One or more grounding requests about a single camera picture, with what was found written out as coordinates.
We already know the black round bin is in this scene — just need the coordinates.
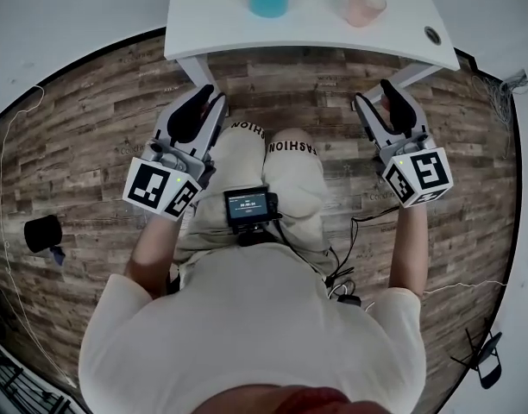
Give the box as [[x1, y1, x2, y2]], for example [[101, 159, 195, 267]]
[[23, 214, 63, 253]]

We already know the person's right leg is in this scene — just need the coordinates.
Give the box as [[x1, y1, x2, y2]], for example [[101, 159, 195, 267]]
[[270, 126, 311, 146]]

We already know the black folding chair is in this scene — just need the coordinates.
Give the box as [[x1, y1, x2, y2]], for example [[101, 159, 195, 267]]
[[451, 328, 505, 390]]

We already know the person's face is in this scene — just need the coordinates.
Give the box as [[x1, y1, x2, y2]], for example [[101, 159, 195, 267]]
[[198, 384, 377, 414]]

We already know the long white cable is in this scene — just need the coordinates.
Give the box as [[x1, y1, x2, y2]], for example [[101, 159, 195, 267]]
[[0, 85, 73, 386]]

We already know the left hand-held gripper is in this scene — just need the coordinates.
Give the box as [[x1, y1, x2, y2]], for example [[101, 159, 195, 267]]
[[122, 84, 229, 223]]

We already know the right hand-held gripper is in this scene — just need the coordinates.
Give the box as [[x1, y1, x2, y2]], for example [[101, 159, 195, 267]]
[[354, 79, 454, 209]]

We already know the tangle of grey wires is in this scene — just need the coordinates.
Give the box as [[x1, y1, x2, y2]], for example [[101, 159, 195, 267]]
[[473, 69, 528, 159]]

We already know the pink plastic cup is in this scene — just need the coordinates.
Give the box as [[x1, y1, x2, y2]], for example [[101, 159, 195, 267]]
[[344, 0, 388, 28]]

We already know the white table leg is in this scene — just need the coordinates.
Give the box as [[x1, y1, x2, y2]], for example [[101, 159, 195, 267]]
[[176, 54, 230, 118], [369, 63, 441, 103]]

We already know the long black cable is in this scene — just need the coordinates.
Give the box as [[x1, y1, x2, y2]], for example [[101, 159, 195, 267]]
[[327, 204, 401, 297]]

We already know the beige t-shirt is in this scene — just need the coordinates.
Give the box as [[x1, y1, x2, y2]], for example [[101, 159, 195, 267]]
[[78, 243, 427, 414]]

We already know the black metal rack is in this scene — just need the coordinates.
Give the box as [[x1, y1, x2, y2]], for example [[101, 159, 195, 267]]
[[0, 286, 82, 414]]

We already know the person's right forearm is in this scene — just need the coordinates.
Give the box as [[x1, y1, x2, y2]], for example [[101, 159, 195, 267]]
[[388, 203, 431, 301]]

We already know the short white cable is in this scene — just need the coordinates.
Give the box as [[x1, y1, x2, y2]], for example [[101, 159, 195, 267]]
[[423, 280, 506, 295]]

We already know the small black monitor screen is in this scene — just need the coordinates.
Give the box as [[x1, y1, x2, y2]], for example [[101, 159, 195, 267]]
[[223, 185, 280, 248]]

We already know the person's left forearm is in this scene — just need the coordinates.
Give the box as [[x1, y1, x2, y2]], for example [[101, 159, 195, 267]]
[[124, 213, 192, 297]]

